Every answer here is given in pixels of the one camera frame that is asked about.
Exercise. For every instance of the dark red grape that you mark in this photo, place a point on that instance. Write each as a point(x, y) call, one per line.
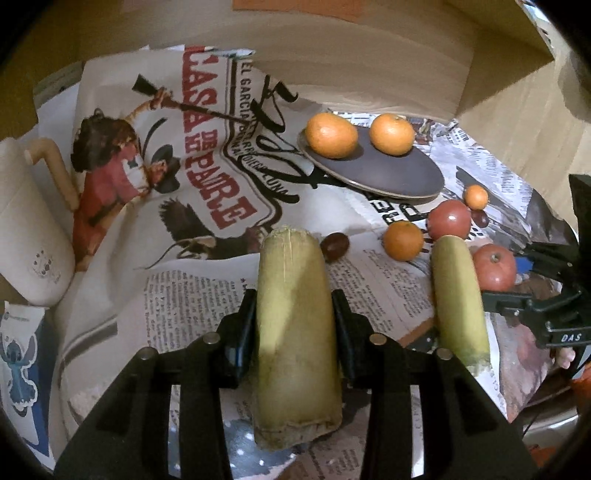
point(335, 246)

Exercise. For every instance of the blue stitch sticker card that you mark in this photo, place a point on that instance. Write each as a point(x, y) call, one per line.
point(20, 391)

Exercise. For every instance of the dark round plate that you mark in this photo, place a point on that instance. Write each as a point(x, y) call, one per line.
point(414, 176)

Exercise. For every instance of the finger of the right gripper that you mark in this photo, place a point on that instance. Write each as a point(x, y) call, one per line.
point(551, 260)
point(511, 303)

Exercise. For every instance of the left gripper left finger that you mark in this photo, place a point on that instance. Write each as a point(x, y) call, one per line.
point(125, 436)

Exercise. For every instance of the orange on plate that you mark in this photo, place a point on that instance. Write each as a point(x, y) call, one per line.
point(331, 136)
point(392, 134)

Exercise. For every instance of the orange sticky note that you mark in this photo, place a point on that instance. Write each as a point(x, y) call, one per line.
point(348, 10)

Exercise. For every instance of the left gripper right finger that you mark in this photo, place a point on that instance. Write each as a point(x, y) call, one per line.
point(465, 435)

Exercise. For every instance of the small orange mandarin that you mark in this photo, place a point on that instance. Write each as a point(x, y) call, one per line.
point(403, 241)

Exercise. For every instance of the right orange on plate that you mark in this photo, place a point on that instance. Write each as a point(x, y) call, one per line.
point(392, 134)

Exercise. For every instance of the red tomato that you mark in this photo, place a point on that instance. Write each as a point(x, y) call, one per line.
point(495, 267)
point(451, 217)

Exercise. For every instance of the left orange on plate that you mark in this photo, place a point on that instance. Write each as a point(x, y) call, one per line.
point(331, 136)

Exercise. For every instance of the orange sleeve forearm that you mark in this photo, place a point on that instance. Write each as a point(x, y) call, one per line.
point(581, 388)

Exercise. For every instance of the small mandarin at right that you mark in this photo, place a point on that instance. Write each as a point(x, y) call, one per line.
point(476, 197)

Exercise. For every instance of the person's right hand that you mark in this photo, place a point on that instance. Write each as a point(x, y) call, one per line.
point(563, 357)

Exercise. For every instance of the illustrated casa newspaper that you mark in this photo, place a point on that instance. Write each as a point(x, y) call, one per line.
point(192, 154)

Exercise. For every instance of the black white newspaper sheet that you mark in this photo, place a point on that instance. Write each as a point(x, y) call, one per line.
point(112, 310)

